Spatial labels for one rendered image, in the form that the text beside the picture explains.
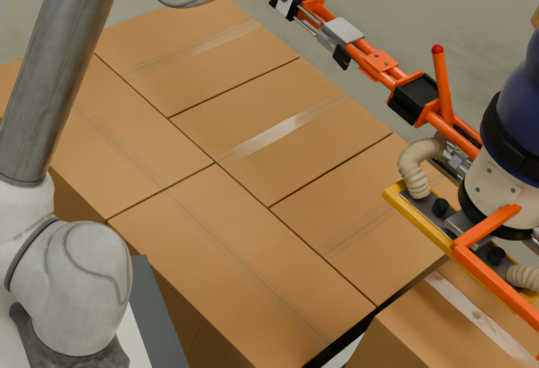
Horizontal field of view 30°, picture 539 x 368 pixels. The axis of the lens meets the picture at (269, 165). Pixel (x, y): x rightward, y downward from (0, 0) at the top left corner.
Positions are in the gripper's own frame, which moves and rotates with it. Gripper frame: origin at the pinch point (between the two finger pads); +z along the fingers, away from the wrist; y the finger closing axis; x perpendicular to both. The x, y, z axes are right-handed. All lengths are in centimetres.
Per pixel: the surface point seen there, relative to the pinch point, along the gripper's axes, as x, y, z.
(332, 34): -12.5, -2.5, -0.3
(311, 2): -3.4, -0.2, -1.6
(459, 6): 78, 249, 128
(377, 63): -23.7, -1.0, -1.0
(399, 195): -45.4, -11.9, 11.2
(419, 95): -34.6, -0.2, -1.3
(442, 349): -69, -13, 32
